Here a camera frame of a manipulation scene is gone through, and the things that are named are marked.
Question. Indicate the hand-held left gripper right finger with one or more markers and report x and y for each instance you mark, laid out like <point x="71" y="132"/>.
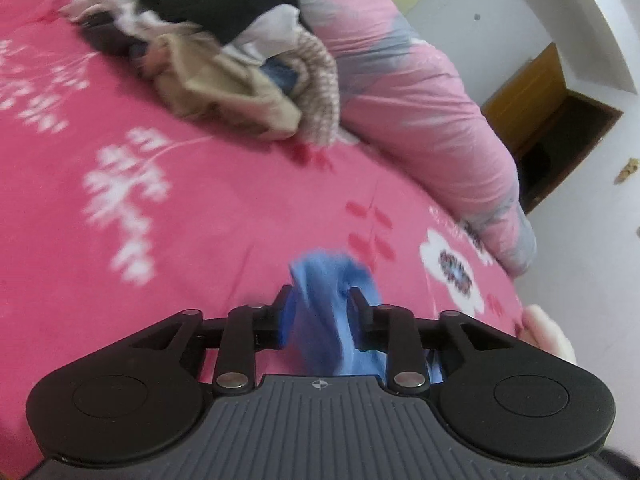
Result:
<point x="364" y="320"/>

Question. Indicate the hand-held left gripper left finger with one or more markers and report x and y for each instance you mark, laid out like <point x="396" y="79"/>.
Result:
<point x="287" y="320"/>

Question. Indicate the blue t-shirt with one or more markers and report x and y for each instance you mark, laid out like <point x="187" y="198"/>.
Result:
<point x="325" y="300"/>

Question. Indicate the pink floral bed sheet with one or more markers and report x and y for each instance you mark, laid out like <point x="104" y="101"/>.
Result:
<point x="225" y="210"/>

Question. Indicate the white fluffy folded cloth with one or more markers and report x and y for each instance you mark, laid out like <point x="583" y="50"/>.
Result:
<point x="550" y="335"/>

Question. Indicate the pink grey quilt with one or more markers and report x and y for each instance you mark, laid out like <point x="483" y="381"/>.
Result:
<point x="400" y="110"/>

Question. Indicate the pale pink knitted sweater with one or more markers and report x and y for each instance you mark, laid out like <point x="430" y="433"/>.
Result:
<point x="320" y="95"/>

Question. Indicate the dark blue garment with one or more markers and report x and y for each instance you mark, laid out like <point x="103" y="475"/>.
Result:
<point x="280" y="75"/>

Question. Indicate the wooden door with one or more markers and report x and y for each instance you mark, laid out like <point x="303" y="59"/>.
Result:
<point x="525" y="95"/>

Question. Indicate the white garment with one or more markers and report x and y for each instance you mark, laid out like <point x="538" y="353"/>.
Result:
<point x="270" y="32"/>

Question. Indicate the small torn tape scrap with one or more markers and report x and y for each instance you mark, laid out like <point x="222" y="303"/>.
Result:
<point x="627" y="170"/>

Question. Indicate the black garment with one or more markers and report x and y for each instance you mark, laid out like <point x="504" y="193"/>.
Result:
<point x="210" y="5"/>

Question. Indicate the dark grey garment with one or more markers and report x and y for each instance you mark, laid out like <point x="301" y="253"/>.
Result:
<point x="110" y="40"/>

